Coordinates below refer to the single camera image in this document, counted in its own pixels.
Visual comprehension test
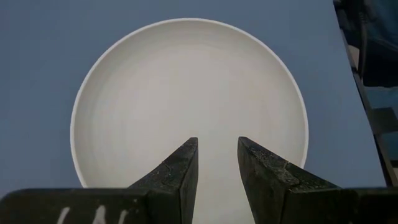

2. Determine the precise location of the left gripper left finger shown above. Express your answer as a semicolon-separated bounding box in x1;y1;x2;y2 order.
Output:
128;137;199;224

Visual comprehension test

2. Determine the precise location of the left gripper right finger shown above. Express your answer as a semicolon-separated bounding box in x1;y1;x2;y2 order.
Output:
237;136;357;224

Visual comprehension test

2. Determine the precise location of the white bowl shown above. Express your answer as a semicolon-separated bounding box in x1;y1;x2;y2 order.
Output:
70;17;310;224

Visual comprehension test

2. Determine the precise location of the black metal frame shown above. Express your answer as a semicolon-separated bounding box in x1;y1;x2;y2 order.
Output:
332;0;398;187

